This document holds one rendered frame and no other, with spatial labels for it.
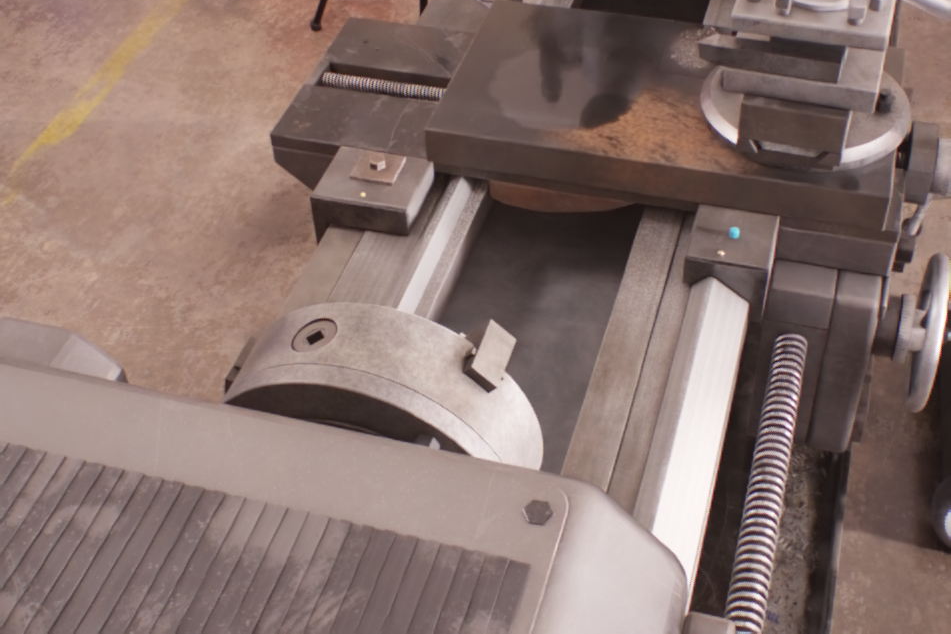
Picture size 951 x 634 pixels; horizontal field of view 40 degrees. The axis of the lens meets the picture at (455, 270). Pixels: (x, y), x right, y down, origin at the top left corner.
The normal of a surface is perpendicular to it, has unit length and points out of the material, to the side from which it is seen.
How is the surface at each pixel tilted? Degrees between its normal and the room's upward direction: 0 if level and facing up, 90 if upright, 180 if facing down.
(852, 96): 90
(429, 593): 0
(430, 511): 0
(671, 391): 45
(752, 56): 90
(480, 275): 13
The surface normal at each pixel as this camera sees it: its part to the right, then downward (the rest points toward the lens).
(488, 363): 0.60, -0.44
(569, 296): -0.13, -0.52
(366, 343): -0.01, -0.73
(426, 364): 0.35, -0.60
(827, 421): -0.29, 0.66
